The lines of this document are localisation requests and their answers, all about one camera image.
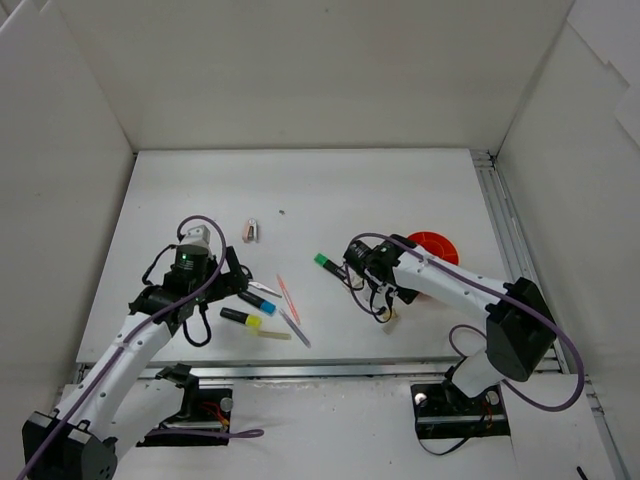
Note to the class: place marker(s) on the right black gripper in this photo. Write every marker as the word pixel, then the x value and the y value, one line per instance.
pixel 353 258

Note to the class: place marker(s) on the green black highlighter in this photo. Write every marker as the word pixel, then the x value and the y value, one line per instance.
pixel 331 267

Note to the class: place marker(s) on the aluminium rail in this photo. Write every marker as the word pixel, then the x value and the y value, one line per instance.
pixel 308 370
pixel 516 257

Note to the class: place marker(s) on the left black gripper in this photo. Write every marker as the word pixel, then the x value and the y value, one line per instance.
pixel 231 272

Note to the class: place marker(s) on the yellow black highlighter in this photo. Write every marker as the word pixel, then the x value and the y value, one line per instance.
pixel 243 318

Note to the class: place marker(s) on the pale yellow pen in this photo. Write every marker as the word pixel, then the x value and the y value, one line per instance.
pixel 272 335

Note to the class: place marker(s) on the small scissors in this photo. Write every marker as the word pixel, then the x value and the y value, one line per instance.
pixel 265 289

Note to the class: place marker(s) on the yellow eraser block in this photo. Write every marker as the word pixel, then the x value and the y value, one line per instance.
pixel 395 315

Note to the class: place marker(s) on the orange pen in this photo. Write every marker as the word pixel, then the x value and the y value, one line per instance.
pixel 288 299

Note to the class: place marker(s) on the white pink eraser box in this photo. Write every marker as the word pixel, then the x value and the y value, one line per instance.
pixel 354 282

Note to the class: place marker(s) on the white eraser block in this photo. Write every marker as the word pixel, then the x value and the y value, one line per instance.
pixel 389 327

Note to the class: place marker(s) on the aluminium rail right side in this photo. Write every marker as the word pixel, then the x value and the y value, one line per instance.
pixel 516 257

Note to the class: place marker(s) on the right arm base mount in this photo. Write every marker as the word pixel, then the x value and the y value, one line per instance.
pixel 445 420

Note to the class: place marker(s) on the purple pen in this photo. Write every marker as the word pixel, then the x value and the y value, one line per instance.
pixel 295 328

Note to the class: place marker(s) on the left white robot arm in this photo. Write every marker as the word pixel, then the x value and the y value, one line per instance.
pixel 89 432

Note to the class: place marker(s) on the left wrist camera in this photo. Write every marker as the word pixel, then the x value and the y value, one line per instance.
pixel 198 236

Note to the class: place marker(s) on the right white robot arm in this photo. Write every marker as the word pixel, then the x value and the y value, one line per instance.
pixel 514 316

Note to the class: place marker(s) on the aluminium rail front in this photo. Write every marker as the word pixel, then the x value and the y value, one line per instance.
pixel 308 370

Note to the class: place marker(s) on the pink white stapler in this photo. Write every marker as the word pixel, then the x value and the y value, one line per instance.
pixel 251 231

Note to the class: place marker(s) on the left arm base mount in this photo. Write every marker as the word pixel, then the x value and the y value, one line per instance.
pixel 202 416

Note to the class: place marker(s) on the blue black highlighter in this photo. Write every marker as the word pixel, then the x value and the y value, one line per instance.
pixel 258 302

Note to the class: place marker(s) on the orange round divided container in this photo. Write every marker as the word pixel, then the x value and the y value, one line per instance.
pixel 436 244

